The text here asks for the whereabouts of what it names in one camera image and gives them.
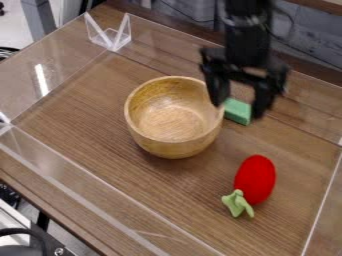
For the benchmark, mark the green rectangular block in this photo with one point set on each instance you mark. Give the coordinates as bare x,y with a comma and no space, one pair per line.
238,111

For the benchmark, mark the clear acrylic tray enclosure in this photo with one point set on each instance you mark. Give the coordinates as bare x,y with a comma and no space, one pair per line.
114,145

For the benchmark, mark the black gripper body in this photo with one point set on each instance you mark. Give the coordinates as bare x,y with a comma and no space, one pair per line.
245,57

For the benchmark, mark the wooden bowl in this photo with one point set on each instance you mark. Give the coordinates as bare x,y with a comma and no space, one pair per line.
173,121

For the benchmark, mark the red plush strawberry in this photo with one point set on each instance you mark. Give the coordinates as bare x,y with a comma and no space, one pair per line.
254,183

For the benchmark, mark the black table leg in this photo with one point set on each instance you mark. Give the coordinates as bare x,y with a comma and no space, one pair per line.
43,221

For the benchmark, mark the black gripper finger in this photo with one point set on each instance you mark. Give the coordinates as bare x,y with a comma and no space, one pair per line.
265,97
218,85

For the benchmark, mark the clear acrylic corner bracket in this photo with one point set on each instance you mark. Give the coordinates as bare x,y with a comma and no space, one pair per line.
110,38

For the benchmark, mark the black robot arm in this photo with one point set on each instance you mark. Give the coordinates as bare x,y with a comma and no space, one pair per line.
246,9

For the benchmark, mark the black metal bracket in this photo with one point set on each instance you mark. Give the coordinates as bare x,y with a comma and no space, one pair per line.
55,247

